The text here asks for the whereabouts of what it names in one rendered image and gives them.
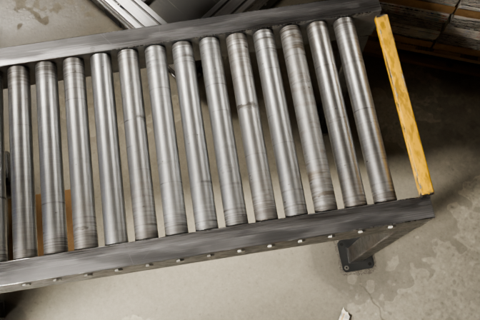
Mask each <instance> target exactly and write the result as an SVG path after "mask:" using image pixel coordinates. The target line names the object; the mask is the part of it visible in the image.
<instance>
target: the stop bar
mask: <svg viewBox="0 0 480 320"><path fill-rule="evenodd" d="M374 21H375V24H376V30H377V33H378V36H379V41H380V44H381V49H382V52H383V55H384V61H385V64H386V69H387V72H388V75H389V81H390V83H391V88H392V91H393V95H394V100H395V103H396V108H397V111H398V115H399V119H400V122H401V127H402V131H403V134H404V139H405V142H406V147H407V151H408V154H409V158H410V162H411V167H412V170H413V173H414V178H415V182H416V187H417V190H418V193H419V197H421V198H423V197H428V196H433V195H434V194H435V193H434V188H433V185H432V182H431V177H430V173H429V169H428V163H427V161H426V158H425V155H424V150H423V147H422V144H421V139H420V136H419V131H418V128H417V125H416V120H415V117H414V112H413V109H412V106H411V101H410V98H409V93H408V90H407V87H406V82H405V79H404V74H403V71H402V68H401V63H400V60H399V55H398V52H397V49H396V44H395V38H394V36H393V33H392V30H391V25H390V22H389V18H388V15H387V14H382V15H377V16H375V18H374Z"/></svg>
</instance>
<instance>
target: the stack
mask: <svg viewBox="0 0 480 320"><path fill-rule="evenodd" d="M419 1H427V2H431V3H435V4H443V5H447V6H454V7H455V6H456V5H457V4H458V6H457V9H465V10H469V11H477V12H480V0H419ZM379 3H380V6H381V13H380V15H382V14H387V15H388V18H389V22H390V25H391V30H392V33H393V34H395V35H399V36H405V37H409V38H413V39H419V40H423V41H430V42H433V41H434V39H435V40H436V43H438V44H446V45H450V46H458V47H462V48H467V49H474V50H478V51H480V19H473V18H468V17H463V16H456V15H454V13H452V14H448V13H444V12H440V11H432V10H427V9H419V8H415V7H410V6H402V5H398V4H390V3H386V2H381V1H380V2H379ZM457 9H456V10H457ZM455 12H456V11H455ZM395 44H396V48H397V49H403V50H407V51H413V52H418V53H422V54H428V55H433V56H440V57H444V58H448V59H455V60H459V61H466V62H470V63H475V64H480V57H479V56H472V55H467V54H460V53H456V52H451V51H444V50H439V49H433V48H432V47H433V46H431V47H426V46H419V45H415V44H408V43H404V42H400V41H395ZM362 54H363V55H367V56H374V57H378V58H383V59H384V55H383V52H382V49H381V44H380V41H379V38H378V37H374V36H369V37H368V40H367V42H366V45H365V47H364V50H363V52H362ZM398 55H399V60H400V62H404V63H408V64H416V65H419V66H426V67H430V68H435V69H441V70H445V71H452V72H456V73H460V74H468V75H472V76H478V77H480V68H479V67H475V66H467V65H463V64H457V63H452V62H448V61H442V60H437V59H430V58H426V57H422V56H415V55H411V54H404V53H400V52H398Z"/></svg>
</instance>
